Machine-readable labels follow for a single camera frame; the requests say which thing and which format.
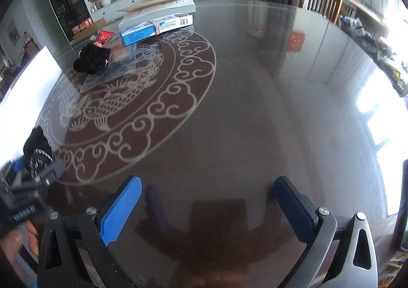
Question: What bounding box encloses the framed wall picture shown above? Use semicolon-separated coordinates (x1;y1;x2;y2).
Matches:
8;20;18;45

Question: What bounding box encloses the blue rectangular box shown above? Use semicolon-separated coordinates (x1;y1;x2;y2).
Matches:
119;13;194;46

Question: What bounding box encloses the long white cardboard box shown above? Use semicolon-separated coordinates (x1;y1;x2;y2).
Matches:
116;0;196;30

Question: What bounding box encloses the wooden sideboard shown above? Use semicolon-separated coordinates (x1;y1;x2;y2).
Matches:
342;0;390;37

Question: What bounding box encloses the white board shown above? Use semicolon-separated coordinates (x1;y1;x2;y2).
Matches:
0;45;63;161

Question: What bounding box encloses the clear plastic bag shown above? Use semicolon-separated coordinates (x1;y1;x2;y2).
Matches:
80;41;142;94

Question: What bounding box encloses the person's left hand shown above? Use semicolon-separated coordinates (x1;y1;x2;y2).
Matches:
0;220;40;265

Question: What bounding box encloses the wooden side cabinet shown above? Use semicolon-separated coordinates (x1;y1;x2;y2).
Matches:
22;38;41;60

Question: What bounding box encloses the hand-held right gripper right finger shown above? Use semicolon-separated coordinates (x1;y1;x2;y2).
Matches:
273;176;378;288

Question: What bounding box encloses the pile of assorted small items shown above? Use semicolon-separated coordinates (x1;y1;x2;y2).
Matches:
338;14;408;97

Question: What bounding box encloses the dark wooden post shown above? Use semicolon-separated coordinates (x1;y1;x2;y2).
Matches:
393;159;408;252

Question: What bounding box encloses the open cardboard box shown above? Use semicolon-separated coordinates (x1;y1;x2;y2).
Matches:
72;17;107;42

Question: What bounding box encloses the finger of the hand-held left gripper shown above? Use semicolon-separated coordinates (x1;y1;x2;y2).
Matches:
0;156;27;187
32;157;66;187

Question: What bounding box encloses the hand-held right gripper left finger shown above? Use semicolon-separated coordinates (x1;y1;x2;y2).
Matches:
37;175;142;288

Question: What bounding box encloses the patterned rug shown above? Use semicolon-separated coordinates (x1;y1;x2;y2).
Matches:
376;250;408;288

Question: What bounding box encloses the red snack packet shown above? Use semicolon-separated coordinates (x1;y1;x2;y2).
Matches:
96;30;114;47

